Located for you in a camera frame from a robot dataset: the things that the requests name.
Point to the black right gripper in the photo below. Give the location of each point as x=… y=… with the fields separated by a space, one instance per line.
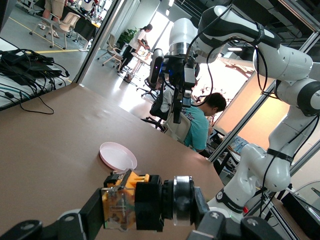
x=178 y=67

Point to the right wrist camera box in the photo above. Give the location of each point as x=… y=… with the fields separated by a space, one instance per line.
x=156 y=65

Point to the black office chair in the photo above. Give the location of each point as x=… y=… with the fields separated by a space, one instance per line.
x=157 y=110

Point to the black draped table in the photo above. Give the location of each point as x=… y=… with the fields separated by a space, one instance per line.
x=82 y=25

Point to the orange push button switch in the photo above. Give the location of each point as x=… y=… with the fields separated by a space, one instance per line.
x=147 y=200

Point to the mesh waste bin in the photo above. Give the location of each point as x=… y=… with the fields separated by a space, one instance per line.
x=128 y=77

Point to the white office chair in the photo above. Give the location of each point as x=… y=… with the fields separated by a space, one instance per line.
x=67 y=22

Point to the green potted plant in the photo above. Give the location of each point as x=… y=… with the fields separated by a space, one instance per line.
x=126 y=37

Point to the pink round plate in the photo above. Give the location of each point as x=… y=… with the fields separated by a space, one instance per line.
x=117 y=155

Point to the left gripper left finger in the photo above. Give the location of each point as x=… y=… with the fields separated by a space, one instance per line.
x=90 y=215

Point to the black flat electronic device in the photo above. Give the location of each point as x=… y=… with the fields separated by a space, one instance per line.
x=30 y=67

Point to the standing woman white shirt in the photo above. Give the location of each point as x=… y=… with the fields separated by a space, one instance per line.
x=136 y=40

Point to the person in beige shorts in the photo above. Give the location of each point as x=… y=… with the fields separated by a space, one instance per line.
x=53 y=6

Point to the person in teal shirt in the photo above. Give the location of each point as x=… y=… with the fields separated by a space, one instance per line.
x=200 y=125

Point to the white mesh chair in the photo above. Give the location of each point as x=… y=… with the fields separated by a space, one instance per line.
x=177 y=127

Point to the grey office chair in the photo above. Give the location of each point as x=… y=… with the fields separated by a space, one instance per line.
x=112 y=50

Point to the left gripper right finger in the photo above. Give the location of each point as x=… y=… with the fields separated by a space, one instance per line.
x=215 y=225

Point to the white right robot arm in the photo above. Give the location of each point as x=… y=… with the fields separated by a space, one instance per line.
x=287 y=57

